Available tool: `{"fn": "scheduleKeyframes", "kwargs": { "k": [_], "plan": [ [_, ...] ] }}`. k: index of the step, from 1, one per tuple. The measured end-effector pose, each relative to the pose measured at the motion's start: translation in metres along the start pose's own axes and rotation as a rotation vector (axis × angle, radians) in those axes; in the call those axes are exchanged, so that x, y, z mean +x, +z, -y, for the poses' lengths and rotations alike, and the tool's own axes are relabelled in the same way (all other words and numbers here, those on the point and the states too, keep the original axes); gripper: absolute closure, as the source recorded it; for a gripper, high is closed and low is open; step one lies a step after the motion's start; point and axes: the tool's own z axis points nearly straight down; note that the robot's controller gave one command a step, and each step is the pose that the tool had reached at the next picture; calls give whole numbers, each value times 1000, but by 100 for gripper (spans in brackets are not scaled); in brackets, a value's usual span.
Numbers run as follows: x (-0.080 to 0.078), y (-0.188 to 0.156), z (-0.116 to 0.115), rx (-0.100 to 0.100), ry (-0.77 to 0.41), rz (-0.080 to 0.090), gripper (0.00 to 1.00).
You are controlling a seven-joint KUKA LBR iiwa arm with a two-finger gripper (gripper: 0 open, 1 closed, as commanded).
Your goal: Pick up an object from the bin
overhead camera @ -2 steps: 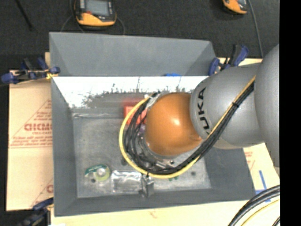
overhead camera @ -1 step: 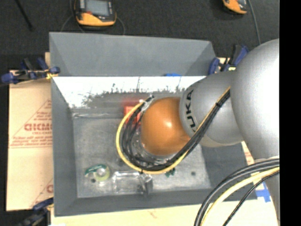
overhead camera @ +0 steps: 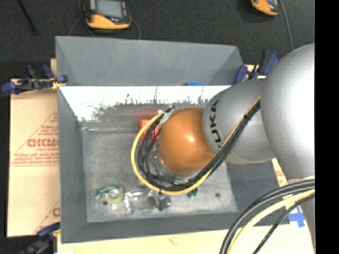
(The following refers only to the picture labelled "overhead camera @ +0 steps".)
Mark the clear plastic bottle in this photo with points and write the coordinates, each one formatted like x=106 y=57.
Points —
x=137 y=201

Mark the grey metal bin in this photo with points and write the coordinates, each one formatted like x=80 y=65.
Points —
x=106 y=157

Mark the red box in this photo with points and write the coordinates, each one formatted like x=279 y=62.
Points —
x=144 y=123

